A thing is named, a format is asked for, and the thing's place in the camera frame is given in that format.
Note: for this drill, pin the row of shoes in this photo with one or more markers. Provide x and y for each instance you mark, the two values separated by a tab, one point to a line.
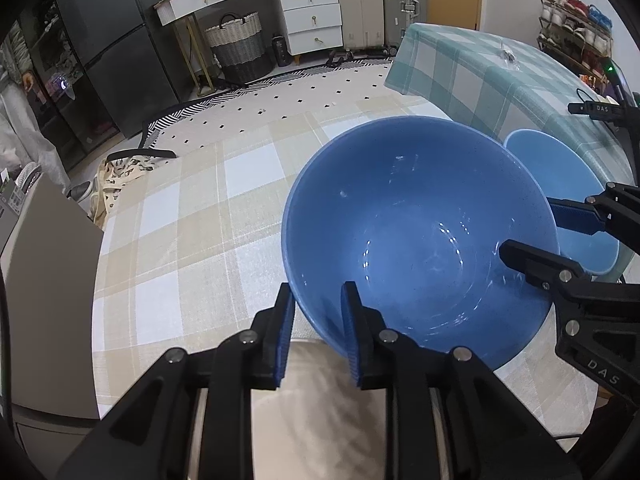
575	15

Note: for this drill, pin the grey upholstered chair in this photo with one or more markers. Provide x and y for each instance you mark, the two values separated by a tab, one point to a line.
45	285

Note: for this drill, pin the labelled cardboard box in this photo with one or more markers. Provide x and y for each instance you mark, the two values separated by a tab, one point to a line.
20	190

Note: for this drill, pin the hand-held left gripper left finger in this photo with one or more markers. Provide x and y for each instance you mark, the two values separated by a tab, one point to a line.
285	330

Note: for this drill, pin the dark glass display cabinet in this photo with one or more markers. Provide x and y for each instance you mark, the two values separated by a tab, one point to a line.
45	85

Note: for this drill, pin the leaf print cloth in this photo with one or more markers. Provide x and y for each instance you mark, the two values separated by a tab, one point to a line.
125	175

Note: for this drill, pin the metal shoe rack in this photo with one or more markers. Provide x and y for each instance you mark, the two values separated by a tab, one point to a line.
541	30

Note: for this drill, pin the clear plastic wrapper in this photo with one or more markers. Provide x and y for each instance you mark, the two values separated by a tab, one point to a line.
509	55

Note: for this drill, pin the black refrigerator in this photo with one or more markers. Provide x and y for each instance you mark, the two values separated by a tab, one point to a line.
115	45

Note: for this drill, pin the large blue bowl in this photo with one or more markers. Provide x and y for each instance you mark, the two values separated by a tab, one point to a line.
415	220

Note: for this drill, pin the beige checked tablecloth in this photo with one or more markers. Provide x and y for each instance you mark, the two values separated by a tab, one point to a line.
200	240

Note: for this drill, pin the pile of light clothes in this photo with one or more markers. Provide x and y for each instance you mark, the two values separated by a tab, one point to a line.
30	135

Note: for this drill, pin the woven laundry basket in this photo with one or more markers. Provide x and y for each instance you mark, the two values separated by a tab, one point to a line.
240	50

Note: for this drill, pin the black and white patterned rug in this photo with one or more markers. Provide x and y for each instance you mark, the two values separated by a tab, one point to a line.
280	95

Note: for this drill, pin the silver suitcase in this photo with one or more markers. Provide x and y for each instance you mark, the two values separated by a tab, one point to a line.
405	5

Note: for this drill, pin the small blue bowl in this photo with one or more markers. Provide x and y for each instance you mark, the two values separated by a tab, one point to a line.
555	165

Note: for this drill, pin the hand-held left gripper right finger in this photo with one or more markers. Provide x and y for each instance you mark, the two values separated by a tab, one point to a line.
350	330

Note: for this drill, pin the white dressing table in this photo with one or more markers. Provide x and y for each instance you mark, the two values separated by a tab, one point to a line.
310	15

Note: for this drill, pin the beige suitcase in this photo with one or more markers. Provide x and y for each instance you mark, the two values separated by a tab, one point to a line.
357	5

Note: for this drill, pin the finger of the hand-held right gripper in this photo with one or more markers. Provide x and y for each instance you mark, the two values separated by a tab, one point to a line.
570	212
530	260

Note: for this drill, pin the green checked cloth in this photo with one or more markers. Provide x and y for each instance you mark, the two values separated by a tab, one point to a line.
475	70

